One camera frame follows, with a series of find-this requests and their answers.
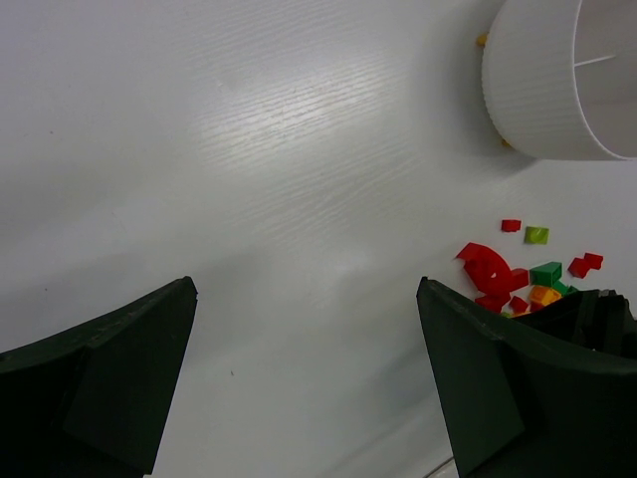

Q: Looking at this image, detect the dark green lego brick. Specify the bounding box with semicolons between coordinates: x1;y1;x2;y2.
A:
530;262;568;296

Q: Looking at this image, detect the small red lego brick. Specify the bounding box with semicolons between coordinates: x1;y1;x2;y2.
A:
501;219;523;233

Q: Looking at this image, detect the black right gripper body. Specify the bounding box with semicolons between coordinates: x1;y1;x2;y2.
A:
518;290;636;354

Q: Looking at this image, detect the light green small lego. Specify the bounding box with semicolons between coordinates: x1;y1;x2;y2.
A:
524;226;549;245

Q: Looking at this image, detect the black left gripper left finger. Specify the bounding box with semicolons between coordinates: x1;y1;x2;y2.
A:
1;277;197;477

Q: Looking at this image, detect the red lego pair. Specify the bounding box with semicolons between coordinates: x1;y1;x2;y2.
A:
567;252;604;279

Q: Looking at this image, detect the white divided round container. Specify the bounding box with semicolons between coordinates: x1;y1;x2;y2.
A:
482;0;636;161

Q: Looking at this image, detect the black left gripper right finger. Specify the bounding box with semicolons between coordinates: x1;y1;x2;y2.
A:
417;278;636;477

